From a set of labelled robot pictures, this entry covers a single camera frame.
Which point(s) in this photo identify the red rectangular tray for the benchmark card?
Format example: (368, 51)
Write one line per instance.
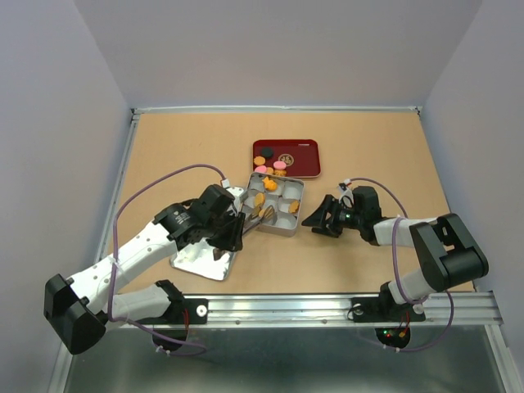
(301, 155)

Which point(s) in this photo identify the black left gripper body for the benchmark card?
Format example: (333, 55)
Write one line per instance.
(224, 232)

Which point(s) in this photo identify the metal serving tongs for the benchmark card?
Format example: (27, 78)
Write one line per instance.
(259, 215)

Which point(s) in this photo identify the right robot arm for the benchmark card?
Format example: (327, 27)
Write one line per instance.
(429, 255)

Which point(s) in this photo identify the silver tin lid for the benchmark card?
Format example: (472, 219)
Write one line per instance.
(204, 260)

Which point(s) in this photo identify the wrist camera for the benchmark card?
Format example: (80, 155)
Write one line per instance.
(345, 191)
(236, 191)

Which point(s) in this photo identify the aluminium front rail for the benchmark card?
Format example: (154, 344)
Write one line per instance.
(337, 310)

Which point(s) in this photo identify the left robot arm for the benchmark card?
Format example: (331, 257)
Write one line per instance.
(84, 306)

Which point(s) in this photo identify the small orange cookie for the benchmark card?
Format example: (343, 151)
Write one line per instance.
(259, 160)

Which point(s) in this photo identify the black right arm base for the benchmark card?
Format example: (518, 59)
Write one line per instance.
(382, 308)

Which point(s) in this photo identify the round orange cookie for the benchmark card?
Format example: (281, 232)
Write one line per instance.
(294, 207)

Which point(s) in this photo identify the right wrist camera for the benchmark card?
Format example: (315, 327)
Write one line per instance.
(345, 191)

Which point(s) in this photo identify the pink round cookie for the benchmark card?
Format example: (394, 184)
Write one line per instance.
(279, 165)

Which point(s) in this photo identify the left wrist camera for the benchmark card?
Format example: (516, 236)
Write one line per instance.
(236, 191)

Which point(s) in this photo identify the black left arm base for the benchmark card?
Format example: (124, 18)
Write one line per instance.
(166, 304)

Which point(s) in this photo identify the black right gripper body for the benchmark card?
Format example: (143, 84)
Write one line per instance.
(345, 217)

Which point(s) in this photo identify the silver cookie tin with cups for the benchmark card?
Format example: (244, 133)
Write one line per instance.
(289, 189)

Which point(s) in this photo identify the flower orange cookie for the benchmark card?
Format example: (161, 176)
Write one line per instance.
(270, 184)

